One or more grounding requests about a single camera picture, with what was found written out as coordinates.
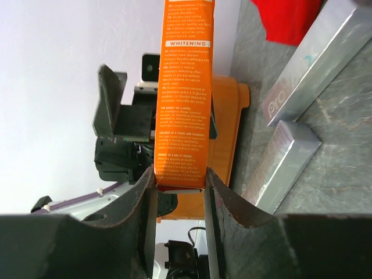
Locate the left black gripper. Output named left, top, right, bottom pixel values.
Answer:
left=92, top=64, right=156, bottom=184

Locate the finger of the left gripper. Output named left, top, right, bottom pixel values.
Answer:
left=209, top=99, right=217, bottom=140

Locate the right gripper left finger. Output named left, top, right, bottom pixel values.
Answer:
left=1, top=167, right=158, bottom=278

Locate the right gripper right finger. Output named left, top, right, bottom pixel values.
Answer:
left=204, top=169, right=371, bottom=278

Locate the orange toothpaste box top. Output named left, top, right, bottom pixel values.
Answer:
left=153, top=1, right=215, bottom=193

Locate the silver toothpaste box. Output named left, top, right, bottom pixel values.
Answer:
left=262, top=1, right=371, bottom=126
left=241, top=120, right=322, bottom=214

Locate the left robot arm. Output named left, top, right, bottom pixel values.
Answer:
left=31, top=55, right=210, bottom=278

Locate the orange plastic basket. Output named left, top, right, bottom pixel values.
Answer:
left=157, top=76, right=251, bottom=223

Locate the red cloth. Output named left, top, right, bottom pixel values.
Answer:
left=252, top=0, right=322, bottom=47

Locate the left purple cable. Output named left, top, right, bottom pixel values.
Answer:
left=43, top=185, right=117, bottom=210

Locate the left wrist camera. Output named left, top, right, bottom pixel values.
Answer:
left=138, top=53, right=160, bottom=87

